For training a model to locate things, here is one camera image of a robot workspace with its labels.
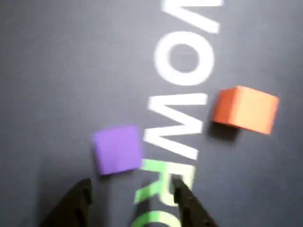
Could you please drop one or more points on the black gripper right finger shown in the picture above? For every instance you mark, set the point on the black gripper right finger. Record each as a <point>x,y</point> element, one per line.
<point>189,212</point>

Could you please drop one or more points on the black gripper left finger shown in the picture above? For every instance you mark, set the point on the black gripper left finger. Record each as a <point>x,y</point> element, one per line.
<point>71,208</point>

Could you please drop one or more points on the purple cube block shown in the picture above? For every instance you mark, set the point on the purple cube block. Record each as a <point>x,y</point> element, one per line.
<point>118,149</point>

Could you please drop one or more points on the orange cube block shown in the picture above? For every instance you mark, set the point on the orange cube block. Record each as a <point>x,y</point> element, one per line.
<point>248,111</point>

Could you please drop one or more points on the dark mat with WOWROBO print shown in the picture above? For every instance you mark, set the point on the dark mat with WOWROBO print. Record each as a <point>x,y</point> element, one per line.
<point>59,71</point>

